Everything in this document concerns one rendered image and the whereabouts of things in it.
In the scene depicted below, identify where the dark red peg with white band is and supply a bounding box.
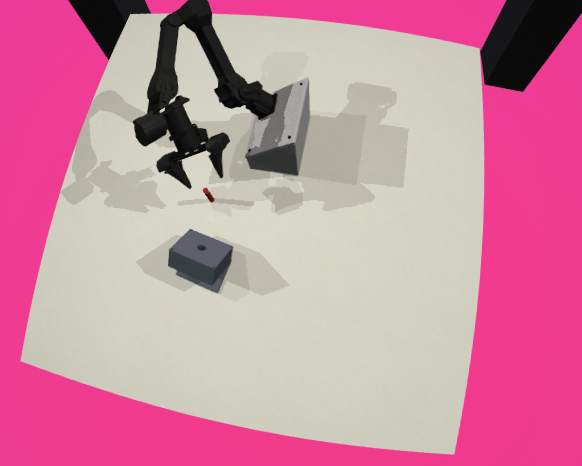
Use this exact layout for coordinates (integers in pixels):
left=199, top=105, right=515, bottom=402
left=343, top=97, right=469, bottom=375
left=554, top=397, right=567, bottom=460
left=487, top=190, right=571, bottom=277
left=203, top=188, right=214, bottom=203

